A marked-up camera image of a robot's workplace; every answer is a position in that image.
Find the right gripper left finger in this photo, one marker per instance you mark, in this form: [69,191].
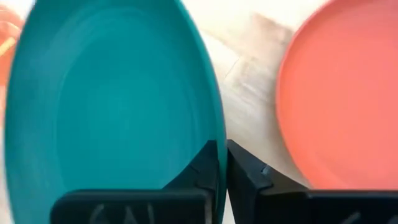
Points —
[186,202]

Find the teal plastic plate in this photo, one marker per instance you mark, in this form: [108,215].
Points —
[109,93]

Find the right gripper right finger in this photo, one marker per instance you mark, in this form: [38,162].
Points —
[280,205]

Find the translucent orange plastic plate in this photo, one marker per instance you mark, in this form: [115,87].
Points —
[7,56]

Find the coral red plastic plate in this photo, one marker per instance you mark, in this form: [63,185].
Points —
[342,93]

